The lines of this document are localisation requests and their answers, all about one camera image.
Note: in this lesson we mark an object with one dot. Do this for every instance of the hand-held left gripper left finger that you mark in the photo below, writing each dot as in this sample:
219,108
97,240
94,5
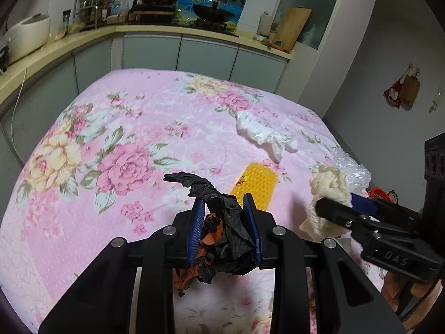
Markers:
195,233

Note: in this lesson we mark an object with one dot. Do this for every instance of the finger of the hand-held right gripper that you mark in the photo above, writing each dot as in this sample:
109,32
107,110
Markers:
363,204
333,212

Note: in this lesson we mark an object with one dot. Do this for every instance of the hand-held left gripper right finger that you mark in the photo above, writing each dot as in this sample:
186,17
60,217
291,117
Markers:
253,229

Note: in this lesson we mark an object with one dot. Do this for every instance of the red plastic mesh basket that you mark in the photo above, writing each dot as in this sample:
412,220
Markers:
377,193

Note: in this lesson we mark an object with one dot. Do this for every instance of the black plastic bag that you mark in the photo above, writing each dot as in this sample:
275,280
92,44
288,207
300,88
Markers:
226,236

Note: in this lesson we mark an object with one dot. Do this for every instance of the cream cloth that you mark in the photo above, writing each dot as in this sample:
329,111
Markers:
326,184

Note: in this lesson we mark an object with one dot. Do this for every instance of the clear plastic bag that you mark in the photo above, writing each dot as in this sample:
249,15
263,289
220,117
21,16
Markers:
358,174

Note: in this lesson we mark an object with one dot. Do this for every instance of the yellow ridged packet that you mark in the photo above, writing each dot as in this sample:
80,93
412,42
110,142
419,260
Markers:
257,184

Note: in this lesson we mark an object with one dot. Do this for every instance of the orange wrapper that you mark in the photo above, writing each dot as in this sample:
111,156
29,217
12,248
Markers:
184,278

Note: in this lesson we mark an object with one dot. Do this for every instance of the white plastic bag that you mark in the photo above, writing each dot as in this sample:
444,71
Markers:
271,139

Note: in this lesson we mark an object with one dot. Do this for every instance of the person's right hand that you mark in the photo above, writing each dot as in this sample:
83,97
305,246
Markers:
393,292

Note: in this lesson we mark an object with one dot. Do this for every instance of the brown paper bag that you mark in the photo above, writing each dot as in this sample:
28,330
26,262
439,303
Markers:
410,90

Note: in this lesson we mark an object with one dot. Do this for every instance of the pink floral blanket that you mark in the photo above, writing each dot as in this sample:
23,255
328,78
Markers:
121,128

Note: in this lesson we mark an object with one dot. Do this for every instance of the white intercom handset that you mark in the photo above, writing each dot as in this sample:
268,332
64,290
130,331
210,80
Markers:
438,101

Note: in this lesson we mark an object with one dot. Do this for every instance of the small orange tray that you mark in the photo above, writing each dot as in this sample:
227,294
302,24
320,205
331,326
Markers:
276,44

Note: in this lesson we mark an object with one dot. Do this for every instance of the kitchen counter with grey cabinets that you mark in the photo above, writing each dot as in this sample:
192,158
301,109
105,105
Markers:
208,52

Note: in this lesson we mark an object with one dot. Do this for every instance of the wooden cutting board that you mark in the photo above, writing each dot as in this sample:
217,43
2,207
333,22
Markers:
292,28

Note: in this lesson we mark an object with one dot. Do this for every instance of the white plastic bottle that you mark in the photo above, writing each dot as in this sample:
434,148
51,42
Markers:
265,24

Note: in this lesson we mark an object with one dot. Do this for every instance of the frosted glass panel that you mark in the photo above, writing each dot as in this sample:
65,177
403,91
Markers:
320,7

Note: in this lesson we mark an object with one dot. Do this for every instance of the black wok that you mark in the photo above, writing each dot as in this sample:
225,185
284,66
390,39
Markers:
213,12

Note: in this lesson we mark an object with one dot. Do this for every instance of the blue backsplash sheet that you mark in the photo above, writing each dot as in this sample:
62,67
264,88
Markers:
184,7

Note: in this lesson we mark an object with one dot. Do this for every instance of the black gas stove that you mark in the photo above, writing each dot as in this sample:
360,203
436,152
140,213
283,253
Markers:
153,8

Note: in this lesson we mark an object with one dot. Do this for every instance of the metal kitchen rack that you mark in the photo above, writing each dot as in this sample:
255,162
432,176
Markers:
94,3

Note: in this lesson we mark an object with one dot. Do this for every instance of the white rice cooker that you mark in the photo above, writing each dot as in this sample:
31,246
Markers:
27,38

